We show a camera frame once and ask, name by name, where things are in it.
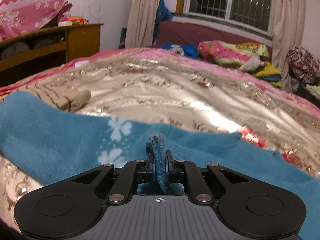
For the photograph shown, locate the blue bag behind curtain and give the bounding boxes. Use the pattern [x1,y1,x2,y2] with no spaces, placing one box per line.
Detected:
[152,0,173,45]

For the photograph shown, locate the pink floral folded quilt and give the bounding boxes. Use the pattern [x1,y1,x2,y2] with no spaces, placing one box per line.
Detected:
[1,0,72,41]

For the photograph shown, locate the blue clothes pile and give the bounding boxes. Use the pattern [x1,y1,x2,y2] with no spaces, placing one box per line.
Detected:
[161,43,200,59]

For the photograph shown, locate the right beige curtain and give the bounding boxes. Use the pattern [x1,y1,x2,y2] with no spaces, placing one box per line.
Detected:
[272,0,306,93]

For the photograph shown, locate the silver pink floral bedspread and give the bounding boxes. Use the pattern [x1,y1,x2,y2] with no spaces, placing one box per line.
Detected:
[1,49,319,228]

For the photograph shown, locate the orange object on cabinet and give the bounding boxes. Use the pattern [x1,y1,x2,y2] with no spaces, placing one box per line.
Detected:
[67,17,87,25]

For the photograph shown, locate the green bottle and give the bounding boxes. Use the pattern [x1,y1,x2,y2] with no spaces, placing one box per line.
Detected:
[119,28,127,49]

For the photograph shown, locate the pink yellow floral blanket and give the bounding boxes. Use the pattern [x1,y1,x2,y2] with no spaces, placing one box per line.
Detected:
[197,40,270,68]

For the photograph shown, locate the window with metal grille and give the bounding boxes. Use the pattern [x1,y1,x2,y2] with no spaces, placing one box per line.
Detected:
[183,0,272,37]

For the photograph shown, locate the grey white plush cloth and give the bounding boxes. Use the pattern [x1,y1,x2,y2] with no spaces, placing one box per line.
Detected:
[239,55,265,72]

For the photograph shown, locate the yellow folded cloth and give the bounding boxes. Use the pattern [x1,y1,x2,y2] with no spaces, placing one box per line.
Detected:
[252,62,283,78]

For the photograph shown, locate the stack of papers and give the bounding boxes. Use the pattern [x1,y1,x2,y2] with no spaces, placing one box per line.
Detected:
[306,84,320,100]

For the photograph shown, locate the left beige curtain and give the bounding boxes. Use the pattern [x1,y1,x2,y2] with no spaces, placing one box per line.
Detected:
[125,0,160,48]

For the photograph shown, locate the brown wooden cabinet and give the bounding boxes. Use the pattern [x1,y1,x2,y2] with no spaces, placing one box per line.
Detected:
[1,23,103,71]

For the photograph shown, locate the blue fuzzy sweater white flowers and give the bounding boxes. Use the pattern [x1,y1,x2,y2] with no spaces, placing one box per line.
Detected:
[1,92,319,239]

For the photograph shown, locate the beige curtain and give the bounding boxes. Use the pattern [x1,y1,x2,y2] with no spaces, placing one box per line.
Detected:
[272,0,306,93]
[125,0,160,48]

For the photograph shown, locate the beige striped knit sweater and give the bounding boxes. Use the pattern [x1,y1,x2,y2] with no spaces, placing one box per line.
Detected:
[17,83,91,113]

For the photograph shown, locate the dark floral fabric bundle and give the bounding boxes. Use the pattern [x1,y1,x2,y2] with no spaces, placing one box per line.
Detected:
[287,47,319,84]

